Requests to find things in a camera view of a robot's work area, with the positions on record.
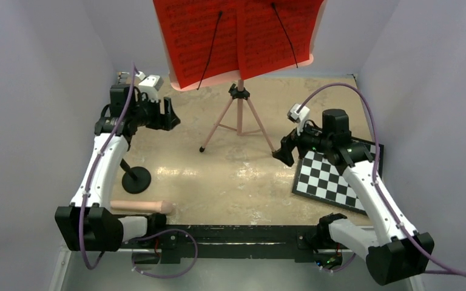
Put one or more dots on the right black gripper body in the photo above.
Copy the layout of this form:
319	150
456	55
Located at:
308	141

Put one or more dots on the black white chessboard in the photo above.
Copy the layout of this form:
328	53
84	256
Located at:
315	178

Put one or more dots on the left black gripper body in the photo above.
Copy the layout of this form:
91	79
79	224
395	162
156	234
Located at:
148	114

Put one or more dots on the black microphone stand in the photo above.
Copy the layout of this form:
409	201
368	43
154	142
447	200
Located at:
135	179

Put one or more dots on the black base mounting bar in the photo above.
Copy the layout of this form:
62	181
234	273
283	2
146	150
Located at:
298	243

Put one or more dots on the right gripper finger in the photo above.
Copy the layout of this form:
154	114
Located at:
285	156
288	143

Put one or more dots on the aluminium frame rail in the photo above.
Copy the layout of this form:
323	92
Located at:
86	223

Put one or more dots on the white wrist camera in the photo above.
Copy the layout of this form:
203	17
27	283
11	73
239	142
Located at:
150	85
298	115

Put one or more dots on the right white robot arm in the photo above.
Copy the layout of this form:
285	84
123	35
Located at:
396	250

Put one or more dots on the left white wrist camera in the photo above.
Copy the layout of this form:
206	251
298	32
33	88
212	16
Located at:
150	85

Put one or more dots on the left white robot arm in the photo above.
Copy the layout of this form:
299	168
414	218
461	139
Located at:
138	226

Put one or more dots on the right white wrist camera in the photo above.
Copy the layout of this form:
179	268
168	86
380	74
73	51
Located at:
298	115

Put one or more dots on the red sheet music page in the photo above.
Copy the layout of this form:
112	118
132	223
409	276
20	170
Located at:
200	38

